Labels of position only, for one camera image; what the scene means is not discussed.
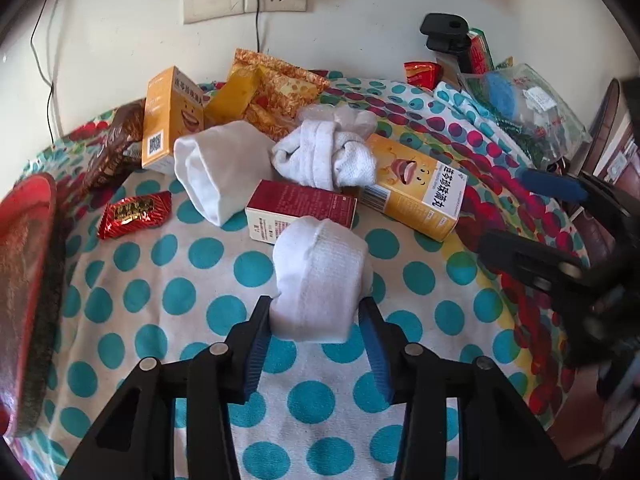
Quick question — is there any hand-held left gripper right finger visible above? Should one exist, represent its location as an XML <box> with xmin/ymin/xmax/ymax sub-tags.
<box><xmin>357</xmin><ymin>297</ymin><xmax>571</xmax><ymax>480</ymax></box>

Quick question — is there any dark red carton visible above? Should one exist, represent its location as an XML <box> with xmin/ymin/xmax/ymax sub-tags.
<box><xmin>245</xmin><ymin>179</ymin><xmax>358</xmax><ymax>246</ymax></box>

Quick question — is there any red snack packet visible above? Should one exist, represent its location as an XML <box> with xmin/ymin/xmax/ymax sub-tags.
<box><xmin>404</xmin><ymin>60</ymin><xmax>443</xmax><ymax>90</ymax></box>

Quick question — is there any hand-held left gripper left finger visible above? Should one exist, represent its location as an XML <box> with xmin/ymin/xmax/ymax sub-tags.
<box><xmin>60</xmin><ymin>296</ymin><xmax>273</xmax><ymax>480</ymax></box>

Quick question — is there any red round tray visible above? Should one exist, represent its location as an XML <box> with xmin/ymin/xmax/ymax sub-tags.
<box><xmin>0</xmin><ymin>172</ymin><xmax>66</xmax><ymax>438</ymax></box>

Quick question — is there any red foil candy packet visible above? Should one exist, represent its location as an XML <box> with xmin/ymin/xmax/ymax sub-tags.
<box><xmin>97</xmin><ymin>191</ymin><xmax>172</xmax><ymax>240</ymax></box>

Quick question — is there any green and red box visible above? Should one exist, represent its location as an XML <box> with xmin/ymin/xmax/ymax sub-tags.
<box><xmin>467</xmin><ymin>29</ymin><xmax>496</xmax><ymax>75</ymax></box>

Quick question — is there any yellow carton open-mouth face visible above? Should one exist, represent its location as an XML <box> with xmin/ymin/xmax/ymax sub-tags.
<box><xmin>357</xmin><ymin>134</ymin><xmax>467</xmax><ymax>243</ymax></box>

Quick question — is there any polka dot blanket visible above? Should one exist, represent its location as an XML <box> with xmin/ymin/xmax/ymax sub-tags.
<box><xmin>0</xmin><ymin>77</ymin><xmax>621</xmax><ymax>480</ymax></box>

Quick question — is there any yellow carton smiling face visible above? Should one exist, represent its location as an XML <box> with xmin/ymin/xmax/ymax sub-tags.
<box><xmin>141</xmin><ymin>66</ymin><xmax>208</xmax><ymax>175</ymax></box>

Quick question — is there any brown wooden furniture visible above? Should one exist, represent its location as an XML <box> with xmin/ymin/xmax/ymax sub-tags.
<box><xmin>570</xmin><ymin>79</ymin><xmax>636</xmax><ymax>196</ymax></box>

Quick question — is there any clear bag of blue items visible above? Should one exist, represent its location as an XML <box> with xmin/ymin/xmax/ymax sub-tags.
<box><xmin>457</xmin><ymin>63</ymin><xmax>593</xmax><ymax>171</ymax></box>

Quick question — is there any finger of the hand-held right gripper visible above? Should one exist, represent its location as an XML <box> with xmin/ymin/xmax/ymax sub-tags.
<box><xmin>517</xmin><ymin>167</ymin><xmax>631</xmax><ymax>221</ymax></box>
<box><xmin>475</xmin><ymin>230</ymin><xmax>601</xmax><ymax>301</ymax></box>

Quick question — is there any thin black hanging cable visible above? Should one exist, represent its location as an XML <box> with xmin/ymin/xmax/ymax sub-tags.
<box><xmin>31</xmin><ymin>0</ymin><xmax>65</xmax><ymax>137</ymax></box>

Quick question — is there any black clamp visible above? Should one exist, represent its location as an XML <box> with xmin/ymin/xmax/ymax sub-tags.
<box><xmin>420</xmin><ymin>12</ymin><xmax>473</xmax><ymax>76</ymax></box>

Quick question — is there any yellow orange snack bag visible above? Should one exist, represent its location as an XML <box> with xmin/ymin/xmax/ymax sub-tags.
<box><xmin>204</xmin><ymin>48</ymin><xmax>331</xmax><ymax>143</ymax></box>

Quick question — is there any brown snack bag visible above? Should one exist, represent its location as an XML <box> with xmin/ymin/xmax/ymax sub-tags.
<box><xmin>82</xmin><ymin>100</ymin><xmax>146</xmax><ymax>196</ymax></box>

